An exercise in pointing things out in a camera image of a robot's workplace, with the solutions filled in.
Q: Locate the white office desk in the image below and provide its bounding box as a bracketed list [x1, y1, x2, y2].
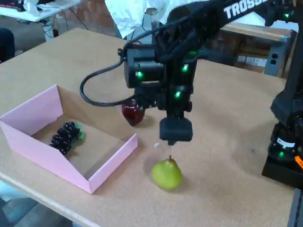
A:
[0, 0, 81, 23]

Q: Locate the red toy apple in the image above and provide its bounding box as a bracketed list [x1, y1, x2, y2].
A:
[121, 99, 145, 127]

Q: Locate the green toy pear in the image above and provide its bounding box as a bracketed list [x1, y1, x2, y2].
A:
[151, 155, 183, 190]

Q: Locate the grey post with sockets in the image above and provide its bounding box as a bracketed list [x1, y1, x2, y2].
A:
[264, 35, 291, 77]

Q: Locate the pink cardboard box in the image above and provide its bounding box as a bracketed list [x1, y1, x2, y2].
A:
[0, 84, 139, 195]

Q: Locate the black toy grapes bunch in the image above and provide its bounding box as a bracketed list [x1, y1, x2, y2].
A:
[49, 121, 86, 157]

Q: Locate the wooden workbench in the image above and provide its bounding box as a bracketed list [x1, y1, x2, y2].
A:
[208, 21, 292, 76]

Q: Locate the small black camera box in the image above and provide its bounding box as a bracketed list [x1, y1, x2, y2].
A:
[133, 90, 164, 111]

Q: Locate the looped black cable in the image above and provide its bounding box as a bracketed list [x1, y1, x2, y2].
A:
[80, 20, 173, 106]

